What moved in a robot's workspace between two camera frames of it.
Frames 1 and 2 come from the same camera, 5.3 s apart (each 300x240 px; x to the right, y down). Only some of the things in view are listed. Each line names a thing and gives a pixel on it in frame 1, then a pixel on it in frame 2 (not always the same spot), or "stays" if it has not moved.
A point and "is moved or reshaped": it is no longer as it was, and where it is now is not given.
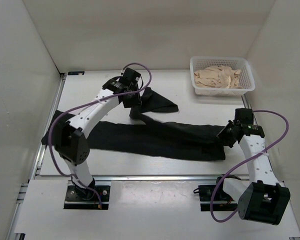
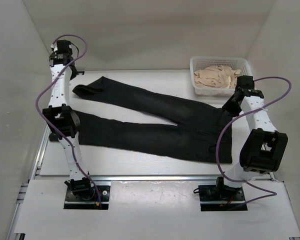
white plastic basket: (221, 75) stays
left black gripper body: (133, 99) → (74, 74)
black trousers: (140, 136) is moved or reshaped
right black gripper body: (226, 136) → (232, 107)
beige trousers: (221, 76) stays
